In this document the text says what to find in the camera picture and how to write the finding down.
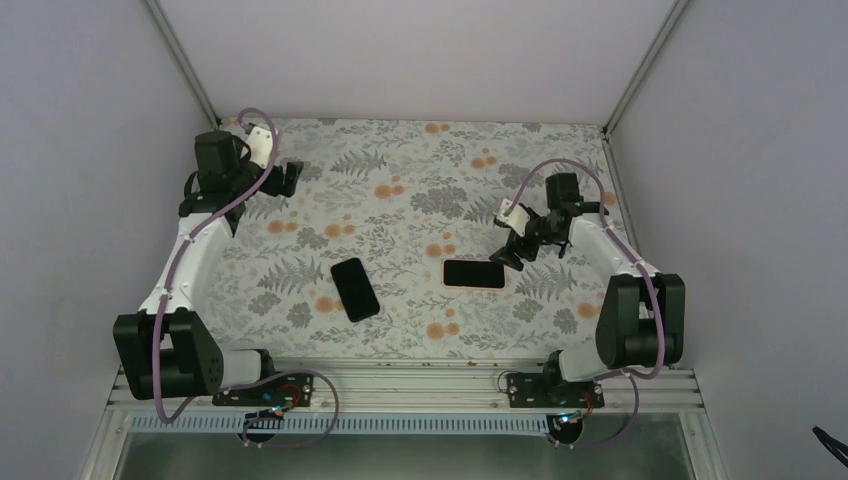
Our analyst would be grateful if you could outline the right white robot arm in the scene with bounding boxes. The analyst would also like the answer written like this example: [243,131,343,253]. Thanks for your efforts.
[490,173,686,407]

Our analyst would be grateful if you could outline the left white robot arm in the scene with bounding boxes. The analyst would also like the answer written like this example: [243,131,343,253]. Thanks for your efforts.
[113,125,303,405]

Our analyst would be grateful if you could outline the black phone on table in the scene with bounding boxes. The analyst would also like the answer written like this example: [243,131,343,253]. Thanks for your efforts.
[330,258,381,323]

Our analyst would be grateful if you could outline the floral table mat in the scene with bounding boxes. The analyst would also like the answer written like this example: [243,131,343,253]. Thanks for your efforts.
[203,119,621,360]

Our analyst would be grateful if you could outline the black object at edge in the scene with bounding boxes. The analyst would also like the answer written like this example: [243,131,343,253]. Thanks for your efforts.
[812,426,848,467]

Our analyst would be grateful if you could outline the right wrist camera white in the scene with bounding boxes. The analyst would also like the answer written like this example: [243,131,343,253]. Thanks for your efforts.
[496,204,531,237]

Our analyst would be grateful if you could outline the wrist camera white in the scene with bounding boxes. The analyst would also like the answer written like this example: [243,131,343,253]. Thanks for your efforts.
[245,125,277,169]
[496,204,531,237]

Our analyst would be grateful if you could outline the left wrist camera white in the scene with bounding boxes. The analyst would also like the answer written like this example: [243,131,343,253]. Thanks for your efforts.
[245,125,277,169]

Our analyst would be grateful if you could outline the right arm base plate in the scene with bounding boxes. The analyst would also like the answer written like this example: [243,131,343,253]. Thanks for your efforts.
[506,372,605,409]

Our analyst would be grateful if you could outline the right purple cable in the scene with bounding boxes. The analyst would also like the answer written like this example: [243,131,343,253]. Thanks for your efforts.
[504,157,666,450]

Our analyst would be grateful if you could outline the aluminium mounting rail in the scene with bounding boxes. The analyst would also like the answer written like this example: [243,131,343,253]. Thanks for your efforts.
[106,360,704,414]

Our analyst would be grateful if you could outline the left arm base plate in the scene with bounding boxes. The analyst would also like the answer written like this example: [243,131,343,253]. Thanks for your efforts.
[212,373,314,409]

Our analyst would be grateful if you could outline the slotted cable duct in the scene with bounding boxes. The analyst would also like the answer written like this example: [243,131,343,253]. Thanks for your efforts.
[128,412,549,436]

